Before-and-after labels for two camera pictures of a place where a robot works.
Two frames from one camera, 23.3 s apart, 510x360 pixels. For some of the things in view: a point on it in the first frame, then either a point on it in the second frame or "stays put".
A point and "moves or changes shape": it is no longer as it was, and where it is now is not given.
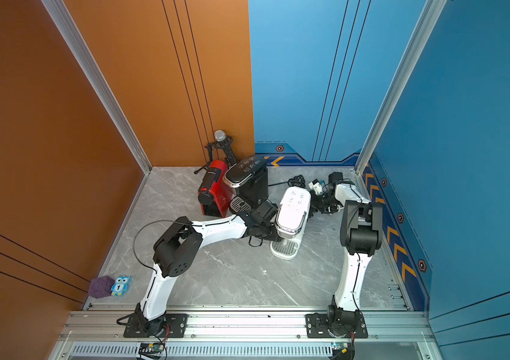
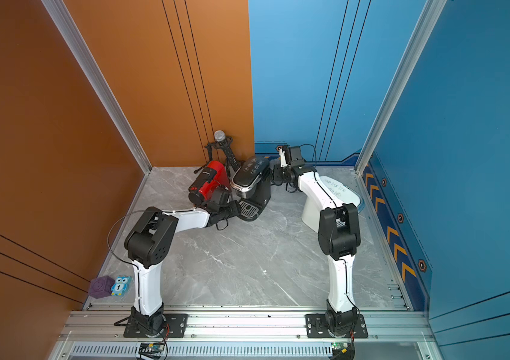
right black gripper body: [319, 202] to [281, 173]
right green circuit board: [343, 350] stays put
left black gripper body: [269, 232] to [232, 211]
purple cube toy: [100, 287] stays put
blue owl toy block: [122, 283] stays put
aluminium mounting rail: [99, 335] stays put
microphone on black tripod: [222, 141] stays put
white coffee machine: [291, 218] moves or changes shape
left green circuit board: [151, 349] stays put
